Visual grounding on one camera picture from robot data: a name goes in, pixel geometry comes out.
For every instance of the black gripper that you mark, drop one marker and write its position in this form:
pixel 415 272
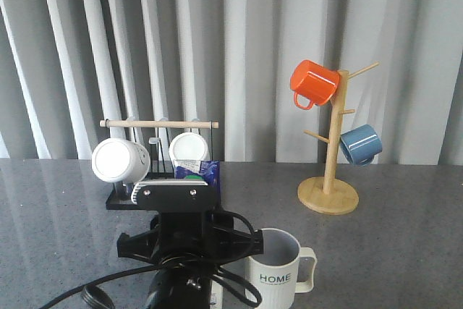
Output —
pixel 189 251

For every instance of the blue white milk carton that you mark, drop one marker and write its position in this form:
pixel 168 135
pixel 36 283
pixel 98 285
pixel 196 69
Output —
pixel 208 171

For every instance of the cream HOME mug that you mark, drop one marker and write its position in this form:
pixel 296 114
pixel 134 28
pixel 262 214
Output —
pixel 284 269

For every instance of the white ribbed mug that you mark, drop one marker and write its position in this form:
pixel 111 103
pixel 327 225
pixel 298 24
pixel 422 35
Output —
pixel 189 146

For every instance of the white smiley face mug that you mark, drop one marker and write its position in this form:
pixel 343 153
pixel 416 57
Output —
pixel 118 160

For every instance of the wooden mug tree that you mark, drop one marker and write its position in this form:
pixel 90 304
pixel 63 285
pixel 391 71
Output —
pixel 327 194

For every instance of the blue mug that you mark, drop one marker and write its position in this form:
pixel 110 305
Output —
pixel 361 145

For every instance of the orange mug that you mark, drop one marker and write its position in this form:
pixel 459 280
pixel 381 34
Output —
pixel 313 84

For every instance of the grey white curtain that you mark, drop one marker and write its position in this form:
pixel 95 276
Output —
pixel 68 64

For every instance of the black wire mug rack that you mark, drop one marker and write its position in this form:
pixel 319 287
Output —
pixel 164 195

